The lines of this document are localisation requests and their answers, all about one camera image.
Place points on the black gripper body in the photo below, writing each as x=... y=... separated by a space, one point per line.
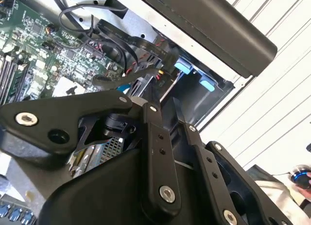
x=104 y=193

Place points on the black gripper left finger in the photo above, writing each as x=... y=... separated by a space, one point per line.
x=48 y=113

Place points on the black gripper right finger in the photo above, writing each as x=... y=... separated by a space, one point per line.
x=211 y=166

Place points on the hard disk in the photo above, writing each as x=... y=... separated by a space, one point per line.
x=184 y=67

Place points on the person's hand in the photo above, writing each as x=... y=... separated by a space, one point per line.
x=305 y=191

